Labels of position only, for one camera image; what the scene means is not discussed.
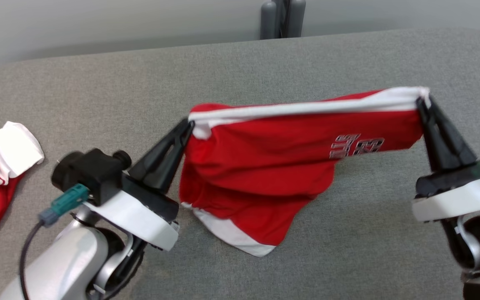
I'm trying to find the red shorts with white trim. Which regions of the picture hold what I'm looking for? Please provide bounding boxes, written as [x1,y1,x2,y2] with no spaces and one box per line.
[179,86,431,257]

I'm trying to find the grey metal partition post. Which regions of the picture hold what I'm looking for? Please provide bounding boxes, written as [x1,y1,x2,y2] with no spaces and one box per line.
[260,0,307,40]

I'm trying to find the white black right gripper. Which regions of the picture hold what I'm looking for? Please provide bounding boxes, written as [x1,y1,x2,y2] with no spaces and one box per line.
[412,96,480,223]

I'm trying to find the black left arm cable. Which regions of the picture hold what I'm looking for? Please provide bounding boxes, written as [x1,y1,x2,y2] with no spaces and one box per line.
[18,220,45,300]

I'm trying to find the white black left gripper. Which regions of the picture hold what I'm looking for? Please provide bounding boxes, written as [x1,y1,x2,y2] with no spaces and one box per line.
[84,120,195,252]

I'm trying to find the teal left camera connector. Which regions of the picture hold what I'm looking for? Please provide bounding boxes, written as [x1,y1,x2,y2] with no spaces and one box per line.
[38,183,90,228]

